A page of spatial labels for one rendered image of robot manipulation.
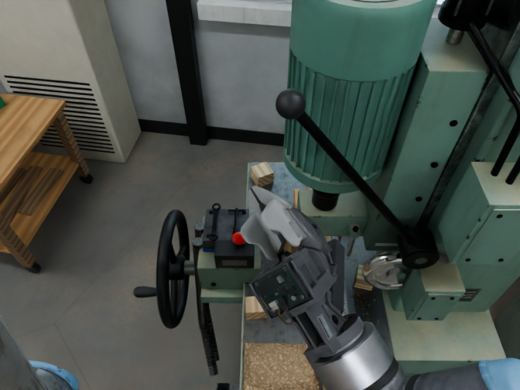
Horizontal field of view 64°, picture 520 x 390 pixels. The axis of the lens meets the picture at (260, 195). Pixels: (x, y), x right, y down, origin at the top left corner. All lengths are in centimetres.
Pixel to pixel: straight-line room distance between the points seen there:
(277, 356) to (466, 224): 41
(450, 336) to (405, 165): 50
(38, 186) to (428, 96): 197
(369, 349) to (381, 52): 34
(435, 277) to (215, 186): 168
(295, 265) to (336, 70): 25
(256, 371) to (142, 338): 113
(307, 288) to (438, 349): 63
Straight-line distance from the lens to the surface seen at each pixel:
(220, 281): 93
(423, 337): 105
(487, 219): 64
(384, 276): 84
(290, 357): 83
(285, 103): 48
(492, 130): 64
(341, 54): 53
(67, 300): 210
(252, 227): 52
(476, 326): 111
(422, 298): 79
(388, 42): 53
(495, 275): 98
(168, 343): 188
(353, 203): 86
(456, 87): 62
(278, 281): 48
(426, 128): 65
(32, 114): 215
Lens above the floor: 172
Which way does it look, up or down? 50 degrees down
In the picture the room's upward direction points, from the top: straight up
